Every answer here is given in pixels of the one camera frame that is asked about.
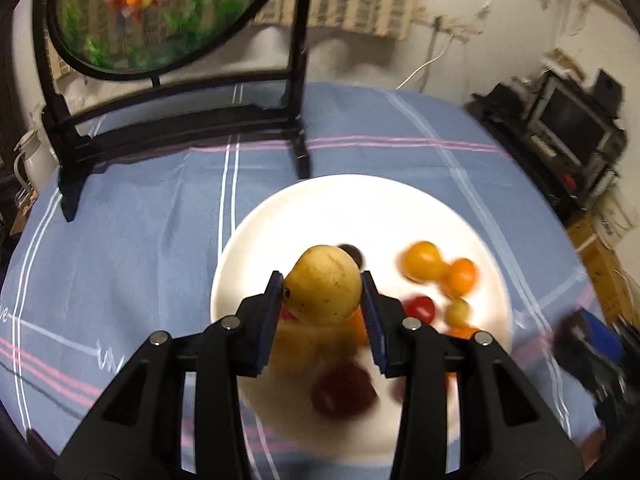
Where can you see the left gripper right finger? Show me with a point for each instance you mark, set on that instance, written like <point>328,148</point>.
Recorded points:
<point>469,412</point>

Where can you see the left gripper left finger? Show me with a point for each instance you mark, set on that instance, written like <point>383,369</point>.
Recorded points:
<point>173,410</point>

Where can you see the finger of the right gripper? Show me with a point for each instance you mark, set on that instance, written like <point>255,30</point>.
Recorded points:
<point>589,329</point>

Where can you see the large orange mandarin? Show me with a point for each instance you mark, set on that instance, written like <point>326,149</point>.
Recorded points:
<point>464,332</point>

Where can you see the brown longan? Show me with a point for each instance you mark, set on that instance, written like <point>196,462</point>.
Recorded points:
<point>457,313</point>

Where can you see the red cherry tomato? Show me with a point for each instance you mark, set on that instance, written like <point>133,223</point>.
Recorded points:
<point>420,307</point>
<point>285,314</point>

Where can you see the large dark red plum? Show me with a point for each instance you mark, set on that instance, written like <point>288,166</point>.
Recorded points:
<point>344,391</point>

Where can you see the small orange kumquat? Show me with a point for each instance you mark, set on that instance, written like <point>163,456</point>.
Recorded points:
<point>459,278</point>

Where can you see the yellow orange tomato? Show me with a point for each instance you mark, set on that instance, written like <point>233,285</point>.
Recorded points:
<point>422,262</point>

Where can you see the pale yellow round fruit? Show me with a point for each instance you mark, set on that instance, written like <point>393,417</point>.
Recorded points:
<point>324,287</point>

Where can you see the dark purple grape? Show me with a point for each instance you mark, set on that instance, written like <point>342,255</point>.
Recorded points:
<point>354,253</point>

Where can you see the pale speckled passion fruit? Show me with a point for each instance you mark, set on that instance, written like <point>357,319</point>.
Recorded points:
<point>299,348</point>

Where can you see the blue striped tablecloth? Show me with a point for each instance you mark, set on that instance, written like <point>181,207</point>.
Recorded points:
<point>80,295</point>

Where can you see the black desk rack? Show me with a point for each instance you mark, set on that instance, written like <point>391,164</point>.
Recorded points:
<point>569,189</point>

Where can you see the white oval plate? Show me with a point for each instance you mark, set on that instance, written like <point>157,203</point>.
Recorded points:
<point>381,218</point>

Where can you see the computer monitor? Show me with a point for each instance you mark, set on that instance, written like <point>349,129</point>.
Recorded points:
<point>563,118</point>

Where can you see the black speaker box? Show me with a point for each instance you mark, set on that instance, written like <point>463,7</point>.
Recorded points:
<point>608,93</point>

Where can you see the white kettle jug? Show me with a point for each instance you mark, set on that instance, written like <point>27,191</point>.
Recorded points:
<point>34,162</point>

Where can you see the round goldfish screen ornament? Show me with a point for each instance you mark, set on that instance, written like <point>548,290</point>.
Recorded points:
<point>80,155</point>

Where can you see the beige checked curtain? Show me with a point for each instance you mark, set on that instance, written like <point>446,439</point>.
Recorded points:
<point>135,39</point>

